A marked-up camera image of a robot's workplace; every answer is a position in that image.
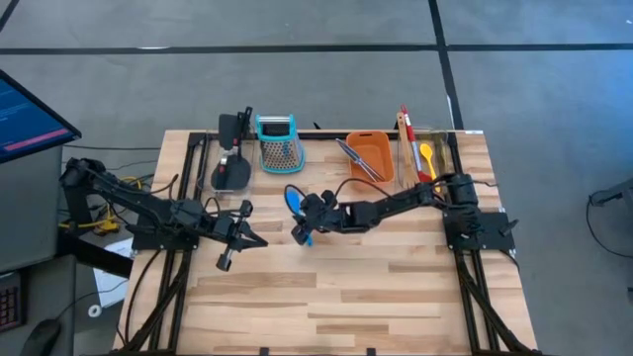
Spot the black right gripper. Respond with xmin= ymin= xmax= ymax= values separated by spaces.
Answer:
xmin=285 ymin=183 xmax=347 ymax=246

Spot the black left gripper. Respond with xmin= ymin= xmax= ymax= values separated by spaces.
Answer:
xmin=205 ymin=201 xmax=269 ymax=272

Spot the blue silicone spoon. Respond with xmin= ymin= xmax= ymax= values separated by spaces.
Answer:
xmin=284 ymin=189 xmax=315 ymax=247

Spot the square black spatula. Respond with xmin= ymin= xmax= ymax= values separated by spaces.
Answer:
xmin=217 ymin=113 xmax=243 ymax=182

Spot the wooden slotted spatula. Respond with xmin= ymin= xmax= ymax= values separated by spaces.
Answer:
xmin=396 ymin=112 xmax=420 ymax=190

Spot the red spoon with steel handle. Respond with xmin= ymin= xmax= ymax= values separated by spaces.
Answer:
xmin=400 ymin=104 xmax=434 ymax=184

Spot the yellow silicone spoon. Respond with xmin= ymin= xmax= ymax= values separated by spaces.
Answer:
xmin=418 ymin=142 xmax=440 ymax=182

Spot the teal steel box grater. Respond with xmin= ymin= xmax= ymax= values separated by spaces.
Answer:
xmin=254 ymin=114 xmax=307 ymax=175

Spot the orange plastic bin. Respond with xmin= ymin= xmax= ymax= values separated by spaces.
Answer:
xmin=345 ymin=131 xmax=396 ymax=193

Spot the clear plastic bin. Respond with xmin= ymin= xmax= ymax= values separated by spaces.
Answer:
xmin=395 ymin=126 xmax=454 ymax=202
xmin=200 ymin=126 xmax=258 ymax=199

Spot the white paper sheet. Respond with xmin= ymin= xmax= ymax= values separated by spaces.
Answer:
xmin=92 ymin=237 xmax=136 ymax=309

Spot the black cart leg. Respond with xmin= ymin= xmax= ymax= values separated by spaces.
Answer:
xmin=57 ymin=230 xmax=135 ymax=279

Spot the black computer mouse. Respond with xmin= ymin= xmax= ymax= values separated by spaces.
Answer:
xmin=19 ymin=318 xmax=61 ymax=356

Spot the black keyboard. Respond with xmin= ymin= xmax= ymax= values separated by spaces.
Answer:
xmin=0 ymin=284 xmax=24 ymax=333

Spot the computer monitor with blue screen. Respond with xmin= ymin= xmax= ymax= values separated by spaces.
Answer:
xmin=0 ymin=68 xmax=83 ymax=164

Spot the dark gray floor stand leg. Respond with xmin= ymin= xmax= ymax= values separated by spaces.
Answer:
xmin=588 ymin=177 xmax=633 ymax=208

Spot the black aluminium table frame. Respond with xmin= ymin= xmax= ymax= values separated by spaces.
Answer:
xmin=112 ymin=129 xmax=545 ymax=356

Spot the yellow cable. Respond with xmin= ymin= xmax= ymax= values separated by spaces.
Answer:
xmin=58 ymin=176 xmax=142 ymax=234

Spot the thick black cable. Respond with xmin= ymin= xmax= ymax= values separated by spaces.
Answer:
xmin=123 ymin=249 xmax=165 ymax=345

